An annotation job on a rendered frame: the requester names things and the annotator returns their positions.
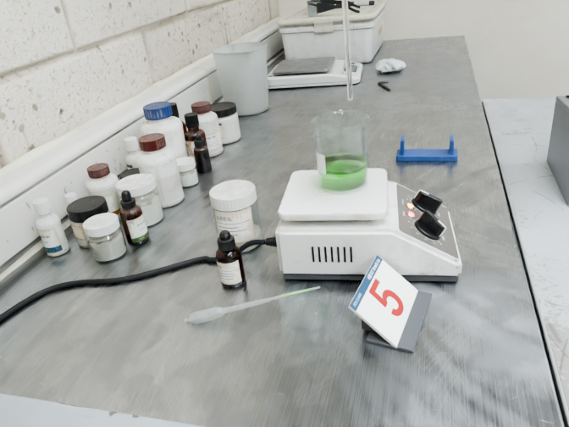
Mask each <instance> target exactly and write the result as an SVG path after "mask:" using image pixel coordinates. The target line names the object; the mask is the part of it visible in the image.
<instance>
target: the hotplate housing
mask: <svg viewBox="0 0 569 427"><path fill-rule="evenodd" d="M396 185H397V183H395V182H394V181H391V182H390V181H388V216H387V217H386V218H385V219H380V220H306V221H285V220H282V219H280V220H279V224H278V227H277V229H276V231H275V235H276V236H275V237H270V238H266V245H267V246H271V247H277V249H278V255H279V267H280V271H283V272H284V274H283V276H284V279H289V280H363V278H364V277H365V275H366V273H367V271H368V269H369V267H370V266H371V264H372V262H373V260H374V258H375V257H376V256H377V255H378V256H379V257H380V258H382V259H383V260H384V261H385V262H386V263H387V264H388V265H389V266H390V267H391V268H392V269H394V270H395V271H396V272H397V273H398V274H399V275H401V276H402V277H403V278H404V279H405V280H407V281H458V278H459V277H458V274H461V271H462V264H461V258H460V254H459V251H458V247H457V243H456V237H455V233H454V230H453V226H452V223H451V219H450V224H451V228H452V231H453V236H454V239H455V243H456V249H457V252H458V257H459V259H458V258H454V257H452V256H451V255H449V254H447V253H445V252H442V251H440V250H439V249H437V248H434V247H431V246H430V245H428V244H426V243H424V242H422V241H419V240H418V239H416V238H414V237H411V236H409V235H407V234H405V233H403V232H401V231H400V230H399V219H398V204H397V190H396ZM448 215H449V218H450V213H449V212H448Z"/></svg>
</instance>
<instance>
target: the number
mask: <svg viewBox="0 0 569 427"><path fill-rule="evenodd" d="M412 291H413V287H411V286H410V285H409V284H408V283H407V282H406V281H404V280H403V279H402V278H401V277H400V276H399V275H398V274H397V273H396V272H395V271H394V270H392V269H391V268H390V267H389V266H388V265H386V264H385V263H384V262H383V261H382V262H381V264H380V265H379V267H378V270H377V272H376V274H375V276H374V277H373V280H372V282H371V284H370V286H369V287H368V289H367V291H366V293H365V295H364V297H363V299H362V301H361V303H360V305H359V307H358V309H357V310H358V311H360V312H361V313H362V314H363V315H364V316H365V317H367V318H368V319H369V320H370V321H371V322H372V323H374V324H375V325H376V326H377V327H378V328H380V329H381V330H382V331H383V332H384V333H385V334H386V335H387V336H388V337H389V338H390V339H391V340H394V338H395V334H396V331H397V329H398V327H399V324H400V322H401V319H402V316H403V314H404V312H405V310H406V306H407V303H408V301H409V299H410V296H411V294H412Z"/></svg>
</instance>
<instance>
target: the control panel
mask: <svg viewBox="0 0 569 427"><path fill-rule="evenodd" d="M396 190H397V204H398V219H399V230H400V231H401V232H403V233H405V234H407V235H409V236H411V237H414V238H416V239H418V240H419V241H422V242H424V243H426V244H428V245H430V246H431V247H434V248H437V249H439V250H440V251H442V252H445V253H447V254H449V255H451V256H452V257H454V258H458V259H459V257H458V252H457V249H456V243H455V239H454V236H453V231H452V228H451V224H450V218H449V215H448V210H447V208H446V207H443V206H441V205H440V207H439V208H438V210H437V211H436V214H435V215H434V216H435V217H436V218H437V219H439V220H440V221H441V222H442V223H443V224H444V225H445V226H446V228H447V229H446V230H445V232H444V233H443V235H442V236H441V237H440V238H439V239H438V240H432V239H430V238H427V237H426V236H424V235H423V234H422V233H421V232H419V231H418V230H417V228H416V226H415V222H416V220H418V219H419V218H420V216H421V215H422V214H423V212H422V211H420V210H419V209H417V208H416V207H415V206H414V205H413V203H412V199H413V198H414V197H415V195H416V192H414V191H411V190H408V189H406V188H405V187H403V186H400V185H398V184H397V185H396ZM408 203H410V204H411V205H412V206H413V208H410V207H409V206H408V205H407V204H408ZM408 212H413V213H414V216H411V215H410V214H409V213H408Z"/></svg>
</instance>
